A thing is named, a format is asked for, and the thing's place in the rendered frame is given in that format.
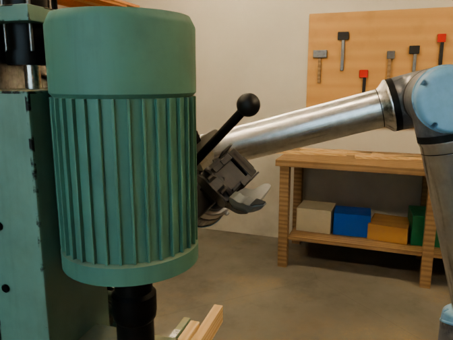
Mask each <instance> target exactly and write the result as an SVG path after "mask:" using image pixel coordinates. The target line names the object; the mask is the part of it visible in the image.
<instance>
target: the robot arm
mask: <svg viewBox="0 0 453 340"><path fill-rule="evenodd" d="M384 127H386V128H389V129H390V130H392V131H394V132H396V131H399V130H405V129H409V128H414V129H415V135H416V138H417V144H418V145H419V147H420V151H421V156H422V160H423V166H424V170H425V176H426V180H427V187H428V190H429V196H430V200H431V206H432V210H433V216H434V220H435V226H436V229H437V236H438V239H439V243H440V250H441V253H442V259H443V263H444V269H445V273H446V279H447V283H448V289H449V292H450V299H451V302H452V303H451V304H448V305H446V306H444V307H443V309H442V314H441V317H440V327H439V334H438V340H453V65H451V64H445V65H438V66H435V67H431V68H427V69H422V70H419V71H416V72H411V73H408V74H403V75H400V76H396V77H393V78H388V79H385V80H382V81H381V83H380V85H379V86H378V87H377V88H376V89H375V90H370V91H367V92H362V93H359V94H355V95H352V96H347V97H344V98H340V99H336V100H333V101H329V102H326V103H322V104H318V105H314V106H311V107H306V108H303V109H299V110H296V111H291V112H288V113H283V114H281V115H276V116H273V117H269V118H265V119H261V120H258V121H253V122H250V123H246V124H243V125H238V126H235V127H234V128H233V129H232V130H231V131H230V132H229V133H228V134H227V135H226V136H225V137H224V138H223V139H222V140H221V141H220V142H219V143H218V144H217V146H216V147H215V148H214V149H213V150H212V151H211V152H210V153H209V154H208V155H207V156H206V158H205V159H204V160H203V161H202V162H201V163H200V164H199V165H198V166H197V191H198V227H199V228H204V227H209V226H212V225H214V224H215V223H217V222H218V221H219V220H220V219H221V217H222V216H223V215H226V216H228V215H229V211H228V210H231V211H233V212H234V213H237V214H240V215H242V214H247V213H252V212H255V211H258V210H260V209H262V208H263V207H264V206H265V205H266V201H263V199H264V197H265V196H266V194H267V193H268V192H269V190H270V188H271V185H270V184H268V183H265V184H262V185H261V186H259V187H257V188H255V189H248V188H244V187H245V186H246V185H247V184H248V183H249V182H250V181H251V180H252V179H253V178H254V177H255V176H256V175H257V174H258V173H259V171H258V172H256V170H255V169H254V166H253V165H252V164H251V163H250V162H249V161H248V160H251V159H256V158H259V157H264V156H268V155H271V154H276V153H279V152H284V151H288V150H292V149H296V148H301V147H304V146H309V145H312V144H317V143H320V142H325V141H329V140H334V139H337V138H342V137H345V136H350V135H353V134H359V133H362V132H367V131H370V130H375V129H378V128H384ZM217 131H218V130H215V129H214V130H211V131H209V132H207V133H205V134H201V135H199V134H198V131H197V130H196V141H197V153H198V152H199V151H200V149H201V148H202V147H203V146H204V145H205V144H206V143H207V142H208V141H209V139H211V137H213V135H214V134H215V133H216V132H217Z"/></svg>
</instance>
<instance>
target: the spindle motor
mask: <svg viewBox="0 0 453 340"><path fill-rule="evenodd" d="M43 34H44V50H45V59H46V69H47V85H48V93H49V94H50V95H51V97H49V108H50V116H51V133H52V142H53V158H54V167H55V184H56V193H57V209H58V218H59V235H60V244H61V262H62V268H63V271H64V273H65V274H66V275H67V276H68V277H70V278H72V279H74V280H76V281H79V282H81V283H85V284H89V285H96V286H102V287H131V286H138V285H146V284H151V283H156V282H159V281H164V280H167V279H170V278H172V277H175V276H177V275H180V274H181V273H184V272H185V271H187V270H188V269H190V268H191V267H192V266H193V265H194V264H195V263H196V261H197V259H198V191H197V141H196V96H194V94H195V93H196V63H195V26H194V25H193V22H192V21H191V18H190V17H189V16H187V15H185V14H183V13H179V12H175V11H168V10H163V9H151V8H143V7H118V6H87V7H68V8H62V9H55V10H52V11H50V12H48V14H47V16H46V18H45V20H44V23H43Z"/></svg>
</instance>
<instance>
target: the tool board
mask: <svg viewBox="0 0 453 340"><path fill-rule="evenodd" d="M445 64H451V65H453V7H433V8H419V9H392V10H378V11H352V12H338V13H311V14H310V15H309V43H308V62H307V100H306V107H311V106H314V105H318V104H322V103H326V102H329V101H333V100H336V99H340V98H344V97H347V96H352V95H355V94H359V93H362V92H367V91H370V90H375V89H376V88H377V87H378V86H379V85H380V83H381V81H382V80H385V79H388V78H393V77H396V76H400V75H403V74H408V73H411V72H416V71H419V70H422V69H427V68H431V67H435V66H438V65H445Z"/></svg>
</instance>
